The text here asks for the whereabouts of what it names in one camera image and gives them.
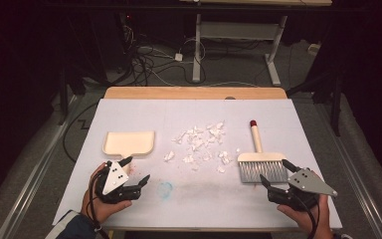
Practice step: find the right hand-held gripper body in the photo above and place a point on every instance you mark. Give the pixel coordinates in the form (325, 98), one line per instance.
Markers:
(306, 184)

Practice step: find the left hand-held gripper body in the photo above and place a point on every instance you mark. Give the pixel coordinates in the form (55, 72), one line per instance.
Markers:
(114, 177)

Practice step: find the cream brush with grey bristles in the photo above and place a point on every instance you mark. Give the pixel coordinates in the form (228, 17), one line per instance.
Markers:
(262, 166)

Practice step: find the cream plastic dustpan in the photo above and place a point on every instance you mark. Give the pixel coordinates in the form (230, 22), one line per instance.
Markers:
(129, 142)

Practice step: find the pile of white paper scraps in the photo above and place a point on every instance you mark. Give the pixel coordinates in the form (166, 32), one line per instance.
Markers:
(197, 142)

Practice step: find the person's left hand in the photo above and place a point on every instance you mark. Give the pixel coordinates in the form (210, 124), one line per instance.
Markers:
(99, 207)

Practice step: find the person's right hand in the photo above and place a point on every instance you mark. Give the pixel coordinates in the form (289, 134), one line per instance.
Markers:
(306, 219)

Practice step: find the white table cover sheet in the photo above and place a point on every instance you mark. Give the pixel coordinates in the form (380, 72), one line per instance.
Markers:
(195, 199)

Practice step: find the dark metal stand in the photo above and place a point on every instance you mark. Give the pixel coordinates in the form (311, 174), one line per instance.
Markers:
(63, 99)
(335, 99)

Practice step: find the wooden table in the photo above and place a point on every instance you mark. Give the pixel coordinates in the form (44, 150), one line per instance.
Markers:
(195, 93)

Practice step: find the white power adapter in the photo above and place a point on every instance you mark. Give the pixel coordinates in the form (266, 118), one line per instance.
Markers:
(178, 57)

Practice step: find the metal floor rail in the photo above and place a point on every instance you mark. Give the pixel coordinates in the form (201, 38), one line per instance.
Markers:
(30, 186)
(361, 186)

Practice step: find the white desk frame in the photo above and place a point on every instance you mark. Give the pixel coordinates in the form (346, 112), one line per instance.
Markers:
(238, 30)

